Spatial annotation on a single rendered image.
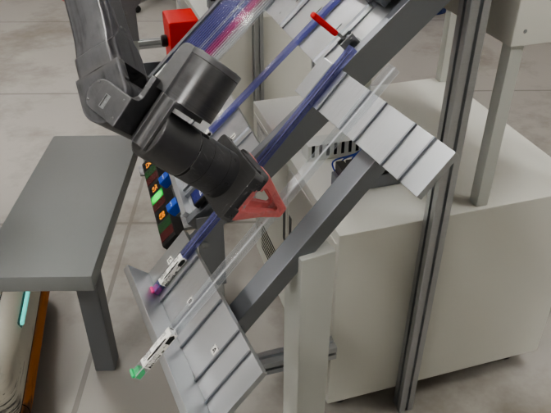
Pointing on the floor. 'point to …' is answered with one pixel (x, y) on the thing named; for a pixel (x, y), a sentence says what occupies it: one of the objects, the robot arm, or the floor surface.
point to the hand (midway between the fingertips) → (275, 206)
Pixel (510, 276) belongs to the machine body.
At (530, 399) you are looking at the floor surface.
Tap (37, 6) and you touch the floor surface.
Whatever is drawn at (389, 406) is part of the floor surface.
